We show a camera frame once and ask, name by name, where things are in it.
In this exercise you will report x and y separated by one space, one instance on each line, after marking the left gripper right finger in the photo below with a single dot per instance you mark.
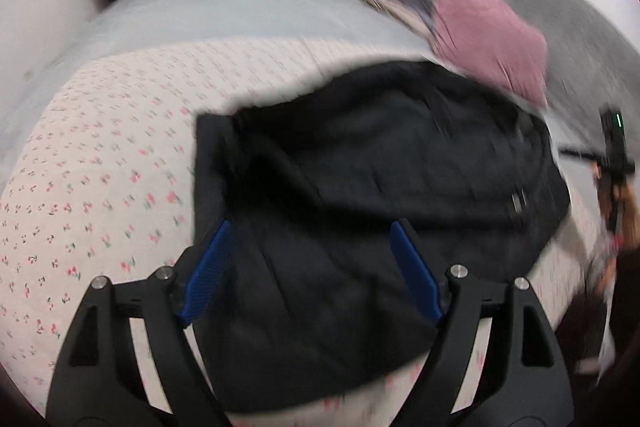
524 380

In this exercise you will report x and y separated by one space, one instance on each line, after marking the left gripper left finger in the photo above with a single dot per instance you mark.
96 379

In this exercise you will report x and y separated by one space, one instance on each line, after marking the black puffer jacket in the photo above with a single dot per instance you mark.
310 302

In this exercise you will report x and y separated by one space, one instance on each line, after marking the stack of folded clothes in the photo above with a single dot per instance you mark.
419 16

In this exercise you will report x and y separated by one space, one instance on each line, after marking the person's right hand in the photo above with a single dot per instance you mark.
623 198

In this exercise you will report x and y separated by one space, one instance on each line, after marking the grey quilted headboard cushion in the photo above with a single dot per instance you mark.
590 65

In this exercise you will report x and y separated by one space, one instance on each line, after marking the pink velvet pillow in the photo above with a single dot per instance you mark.
488 41

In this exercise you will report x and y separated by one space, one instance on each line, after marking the cherry print bed sheet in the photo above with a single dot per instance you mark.
103 185

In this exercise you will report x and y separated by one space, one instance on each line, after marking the light blue quilted blanket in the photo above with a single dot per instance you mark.
129 25

